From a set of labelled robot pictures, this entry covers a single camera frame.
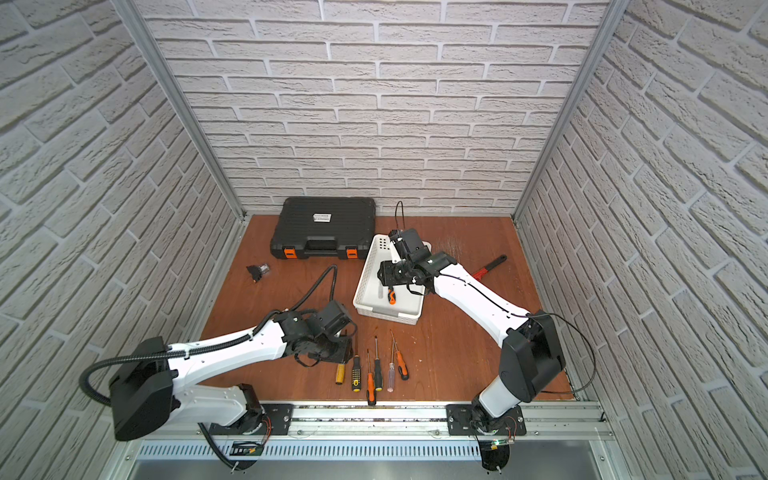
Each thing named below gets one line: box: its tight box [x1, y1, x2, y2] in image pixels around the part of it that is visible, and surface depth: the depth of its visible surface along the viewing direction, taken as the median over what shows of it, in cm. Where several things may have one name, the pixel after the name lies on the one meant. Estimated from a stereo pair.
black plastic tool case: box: [270, 196, 376, 260], surface depth 108 cm
